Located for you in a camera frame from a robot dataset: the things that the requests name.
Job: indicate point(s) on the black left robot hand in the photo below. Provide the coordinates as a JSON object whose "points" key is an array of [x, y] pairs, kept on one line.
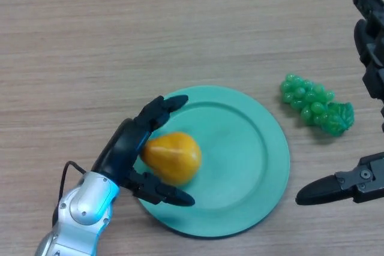
{"points": [[123, 148]]}

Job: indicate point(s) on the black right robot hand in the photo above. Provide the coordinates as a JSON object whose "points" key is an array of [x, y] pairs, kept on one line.
{"points": [[372, 52]]}

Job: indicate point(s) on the yellow pear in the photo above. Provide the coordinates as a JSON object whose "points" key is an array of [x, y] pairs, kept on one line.
{"points": [[174, 160]]}

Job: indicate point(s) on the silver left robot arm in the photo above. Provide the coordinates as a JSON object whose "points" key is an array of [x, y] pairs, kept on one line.
{"points": [[84, 208]]}

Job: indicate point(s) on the green round plate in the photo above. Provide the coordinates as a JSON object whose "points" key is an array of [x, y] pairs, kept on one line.
{"points": [[234, 163]]}

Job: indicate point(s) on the green plastic grape bunch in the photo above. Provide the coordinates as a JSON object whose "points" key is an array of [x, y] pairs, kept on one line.
{"points": [[312, 103]]}

